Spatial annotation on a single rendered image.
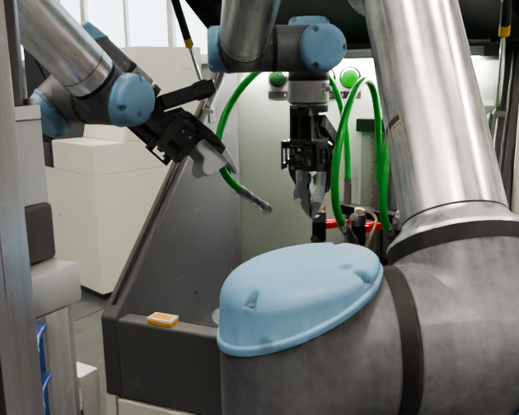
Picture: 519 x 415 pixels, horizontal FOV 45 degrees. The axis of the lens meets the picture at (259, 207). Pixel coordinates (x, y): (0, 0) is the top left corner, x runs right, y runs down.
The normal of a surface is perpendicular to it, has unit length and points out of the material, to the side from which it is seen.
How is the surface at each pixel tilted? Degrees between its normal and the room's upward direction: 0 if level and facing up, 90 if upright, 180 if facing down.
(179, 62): 90
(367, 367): 81
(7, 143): 90
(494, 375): 89
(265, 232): 90
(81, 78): 122
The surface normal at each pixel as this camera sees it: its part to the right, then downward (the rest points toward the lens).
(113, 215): 0.70, 0.14
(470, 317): 0.06, -0.47
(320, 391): 0.10, 0.21
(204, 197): 0.91, 0.07
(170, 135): 0.49, -0.04
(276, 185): -0.40, 0.20
